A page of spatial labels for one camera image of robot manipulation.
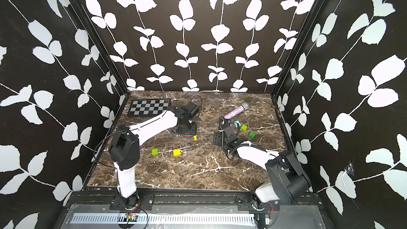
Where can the green square lego brick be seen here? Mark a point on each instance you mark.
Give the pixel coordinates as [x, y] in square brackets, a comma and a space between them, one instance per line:
[252, 135]

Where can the white perforated strip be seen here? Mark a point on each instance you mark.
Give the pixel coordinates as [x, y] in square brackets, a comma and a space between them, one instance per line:
[123, 219]

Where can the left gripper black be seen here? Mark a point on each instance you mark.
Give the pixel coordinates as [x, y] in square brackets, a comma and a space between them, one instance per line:
[193, 131]

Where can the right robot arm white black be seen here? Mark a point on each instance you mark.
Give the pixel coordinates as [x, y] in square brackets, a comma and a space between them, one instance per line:
[288, 180]

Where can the cyan lego brick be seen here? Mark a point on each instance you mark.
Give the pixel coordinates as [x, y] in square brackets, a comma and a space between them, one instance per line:
[237, 124]

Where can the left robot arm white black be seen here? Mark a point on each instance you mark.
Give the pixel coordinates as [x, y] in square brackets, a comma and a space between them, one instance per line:
[125, 147]

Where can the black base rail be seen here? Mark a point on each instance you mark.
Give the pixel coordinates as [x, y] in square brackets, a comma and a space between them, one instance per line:
[148, 199]

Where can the yellow lego brick front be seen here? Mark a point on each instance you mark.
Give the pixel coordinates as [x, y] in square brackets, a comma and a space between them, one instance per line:
[177, 152]

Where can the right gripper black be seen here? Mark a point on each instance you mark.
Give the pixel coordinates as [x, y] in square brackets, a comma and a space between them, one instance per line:
[217, 137]

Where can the black white checkerboard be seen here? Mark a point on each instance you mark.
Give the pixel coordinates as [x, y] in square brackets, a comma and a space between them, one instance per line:
[148, 107]

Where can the lime green lego brick left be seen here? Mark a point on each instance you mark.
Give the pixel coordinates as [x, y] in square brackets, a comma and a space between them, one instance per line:
[154, 152]

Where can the purple glitter microphone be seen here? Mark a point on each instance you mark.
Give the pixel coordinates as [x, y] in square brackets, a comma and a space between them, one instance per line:
[237, 111]

